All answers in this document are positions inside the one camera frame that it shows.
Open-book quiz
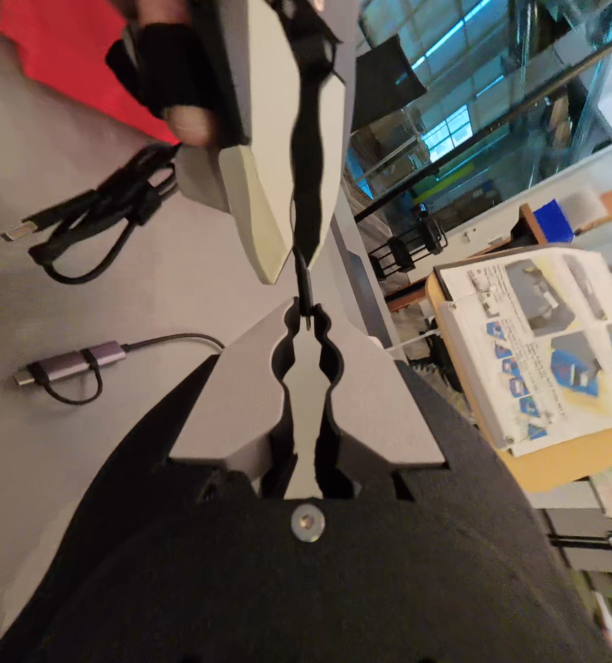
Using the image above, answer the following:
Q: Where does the small blue storage box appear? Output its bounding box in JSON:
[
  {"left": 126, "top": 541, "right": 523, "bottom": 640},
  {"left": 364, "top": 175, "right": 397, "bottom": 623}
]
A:
[{"left": 534, "top": 199, "right": 576, "bottom": 244}]

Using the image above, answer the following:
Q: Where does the red plastic bin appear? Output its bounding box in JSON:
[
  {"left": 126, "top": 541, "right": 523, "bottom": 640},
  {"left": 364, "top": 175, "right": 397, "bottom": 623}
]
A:
[{"left": 0, "top": 0, "right": 182, "bottom": 146}]

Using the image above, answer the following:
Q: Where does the printed instruction sheet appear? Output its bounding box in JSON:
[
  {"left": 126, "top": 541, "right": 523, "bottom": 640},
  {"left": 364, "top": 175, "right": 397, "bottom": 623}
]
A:
[{"left": 435, "top": 248, "right": 612, "bottom": 457}]

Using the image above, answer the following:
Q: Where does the clear acrylic stand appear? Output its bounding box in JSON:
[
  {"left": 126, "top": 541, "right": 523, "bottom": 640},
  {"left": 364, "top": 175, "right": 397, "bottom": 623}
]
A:
[{"left": 383, "top": 329, "right": 444, "bottom": 355}]

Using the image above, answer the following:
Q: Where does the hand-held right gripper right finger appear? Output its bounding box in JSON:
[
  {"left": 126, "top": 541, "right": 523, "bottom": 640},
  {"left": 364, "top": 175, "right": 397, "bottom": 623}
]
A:
[{"left": 313, "top": 304, "right": 446, "bottom": 498}]

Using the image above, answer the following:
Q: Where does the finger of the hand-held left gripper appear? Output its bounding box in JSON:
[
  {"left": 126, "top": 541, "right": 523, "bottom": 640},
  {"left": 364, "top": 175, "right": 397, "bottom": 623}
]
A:
[
  {"left": 305, "top": 73, "right": 349, "bottom": 269},
  {"left": 174, "top": 0, "right": 308, "bottom": 286}
]

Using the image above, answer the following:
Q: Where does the black utility cart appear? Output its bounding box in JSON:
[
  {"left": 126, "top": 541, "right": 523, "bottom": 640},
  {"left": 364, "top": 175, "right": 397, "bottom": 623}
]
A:
[{"left": 368, "top": 204, "right": 449, "bottom": 283}]

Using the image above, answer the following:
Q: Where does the white document holder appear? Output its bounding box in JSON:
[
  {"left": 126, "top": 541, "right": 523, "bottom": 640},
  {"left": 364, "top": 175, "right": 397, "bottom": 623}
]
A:
[{"left": 438, "top": 300, "right": 519, "bottom": 451}]

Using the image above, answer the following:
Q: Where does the black mesh office chair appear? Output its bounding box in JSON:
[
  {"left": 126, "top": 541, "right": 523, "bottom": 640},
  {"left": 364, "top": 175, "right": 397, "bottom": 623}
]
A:
[{"left": 352, "top": 35, "right": 428, "bottom": 133}]

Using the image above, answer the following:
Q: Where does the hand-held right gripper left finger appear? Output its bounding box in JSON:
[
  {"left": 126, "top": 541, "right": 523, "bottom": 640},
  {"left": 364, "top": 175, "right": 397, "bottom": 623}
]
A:
[{"left": 167, "top": 298, "right": 299, "bottom": 493}]

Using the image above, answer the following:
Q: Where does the black metal pole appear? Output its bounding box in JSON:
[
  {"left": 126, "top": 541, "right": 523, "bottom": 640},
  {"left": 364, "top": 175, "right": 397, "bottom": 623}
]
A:
[{"left": 354, "top": 23, "right": 612, "bottom": 223}]

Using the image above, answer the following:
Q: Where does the black strapped usb-c cable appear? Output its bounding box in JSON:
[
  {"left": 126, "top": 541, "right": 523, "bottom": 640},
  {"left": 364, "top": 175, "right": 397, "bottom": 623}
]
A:
[{"left": 0, "top": 144, "right": 317, "bottom": 332}]

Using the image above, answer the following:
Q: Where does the black cable wide grey plug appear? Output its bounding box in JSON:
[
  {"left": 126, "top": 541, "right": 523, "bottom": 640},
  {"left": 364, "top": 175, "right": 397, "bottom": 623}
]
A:
[{"left": 13, "top": 333, "right": 226, "bottom": 406}]

